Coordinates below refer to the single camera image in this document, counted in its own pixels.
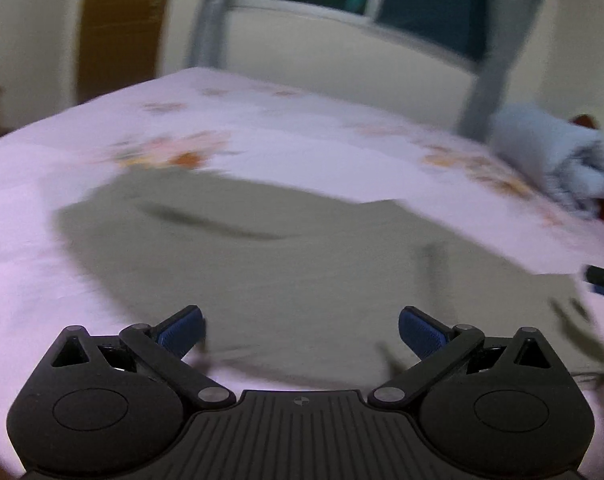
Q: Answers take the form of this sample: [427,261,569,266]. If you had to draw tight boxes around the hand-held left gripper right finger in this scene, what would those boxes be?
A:
[367,306,558,408]

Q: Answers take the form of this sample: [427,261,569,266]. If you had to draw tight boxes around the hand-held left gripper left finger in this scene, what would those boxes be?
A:
[49,305,237,411]

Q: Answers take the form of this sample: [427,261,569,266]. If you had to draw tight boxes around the grey pants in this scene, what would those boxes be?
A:
[56,167,604,392]

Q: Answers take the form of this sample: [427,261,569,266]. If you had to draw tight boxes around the light blue folded duvet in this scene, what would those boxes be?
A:
[489,102,604,220]

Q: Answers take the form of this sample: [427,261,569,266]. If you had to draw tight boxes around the bed with pink floral sheet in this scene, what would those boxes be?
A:
[0,66,604,466]

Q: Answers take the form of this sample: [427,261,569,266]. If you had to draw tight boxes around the grey curtain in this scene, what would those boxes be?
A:
[459,0,555,137]
[189,0,245,68]

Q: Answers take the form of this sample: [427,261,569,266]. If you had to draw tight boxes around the brown wooden door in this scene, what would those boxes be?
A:
[76,0,177,105]

